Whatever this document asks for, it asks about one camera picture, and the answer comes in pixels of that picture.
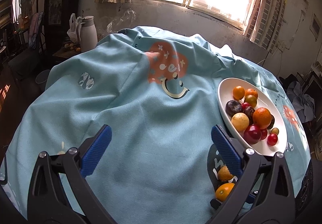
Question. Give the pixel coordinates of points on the yellow orange citrus back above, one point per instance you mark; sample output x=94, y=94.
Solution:
x=251, y=99

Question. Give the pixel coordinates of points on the large dark red plum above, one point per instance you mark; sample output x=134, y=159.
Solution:
x=252, y=134

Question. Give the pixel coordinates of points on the small yellow fruit on plate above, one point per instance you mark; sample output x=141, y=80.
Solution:
x=240, y=121

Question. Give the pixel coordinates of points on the small tan fruit behind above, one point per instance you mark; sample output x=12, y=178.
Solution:
x=224, y=174

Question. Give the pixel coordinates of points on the white thermos jug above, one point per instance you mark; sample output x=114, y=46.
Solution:
x=87, y=33

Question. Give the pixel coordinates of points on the red cherry tomato on plate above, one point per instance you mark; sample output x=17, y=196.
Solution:
x=272, y=139

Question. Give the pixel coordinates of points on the white plastic bag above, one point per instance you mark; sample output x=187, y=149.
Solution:
x=74, y=23

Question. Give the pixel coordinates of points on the white oval plate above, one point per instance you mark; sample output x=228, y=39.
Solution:
x=224, y=93

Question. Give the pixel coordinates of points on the small orange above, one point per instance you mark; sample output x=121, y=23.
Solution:
x=252, y=92

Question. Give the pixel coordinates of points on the dark brown water chestnut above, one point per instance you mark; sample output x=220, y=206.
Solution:
x=271, y=123

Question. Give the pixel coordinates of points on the red cherry tomato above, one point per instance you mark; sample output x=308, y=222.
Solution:
x=263, y=134
x=245, y=105
x=272, y=139

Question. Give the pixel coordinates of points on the yellow orange citrus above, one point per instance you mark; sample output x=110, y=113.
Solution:
x=223, y=191
x=251, y=99

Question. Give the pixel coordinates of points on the right patterned curtain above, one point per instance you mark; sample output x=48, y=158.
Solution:
x=265, y=22

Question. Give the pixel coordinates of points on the large orange mandarin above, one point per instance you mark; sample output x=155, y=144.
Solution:
x=262, y=117

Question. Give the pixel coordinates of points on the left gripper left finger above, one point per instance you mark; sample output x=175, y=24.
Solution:
x=47, y=201

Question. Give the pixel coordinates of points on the yellow orange citrus front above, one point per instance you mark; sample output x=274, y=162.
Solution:
x=223, y=191

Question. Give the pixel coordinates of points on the light blue printed tablecloth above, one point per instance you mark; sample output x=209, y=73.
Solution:
x=157, y=90

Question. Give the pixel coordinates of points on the pile of blue clothes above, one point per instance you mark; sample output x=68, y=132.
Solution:
x=303, y=104

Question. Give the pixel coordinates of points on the small tan kumquat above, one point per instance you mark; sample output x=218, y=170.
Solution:
x=274, y=131

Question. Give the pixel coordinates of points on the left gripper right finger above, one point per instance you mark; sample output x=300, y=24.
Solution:
x=263, y=192

